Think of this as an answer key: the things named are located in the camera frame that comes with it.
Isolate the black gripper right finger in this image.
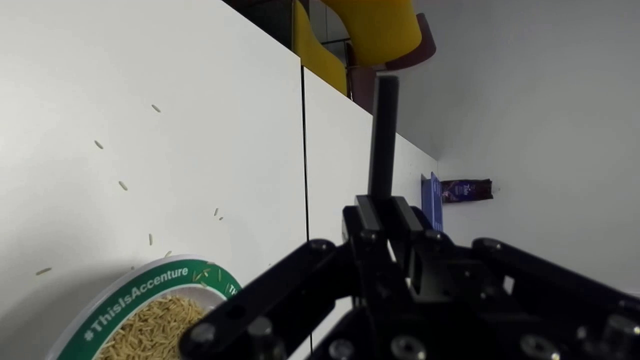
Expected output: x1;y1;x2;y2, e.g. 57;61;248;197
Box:
392;193;640;360

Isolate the yellow chair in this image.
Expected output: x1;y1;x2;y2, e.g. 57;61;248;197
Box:
288;0;439;95

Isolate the small brown sugar pile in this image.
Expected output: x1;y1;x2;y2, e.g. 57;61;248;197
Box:
96;293;210;360

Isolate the green and white bowl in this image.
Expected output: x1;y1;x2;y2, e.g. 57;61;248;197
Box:
46;255;243;360

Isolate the dark purple box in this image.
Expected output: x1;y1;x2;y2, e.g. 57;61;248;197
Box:
437;175;496;204

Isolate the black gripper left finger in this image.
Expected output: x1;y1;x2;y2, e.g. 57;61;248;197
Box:
176;190;416;360

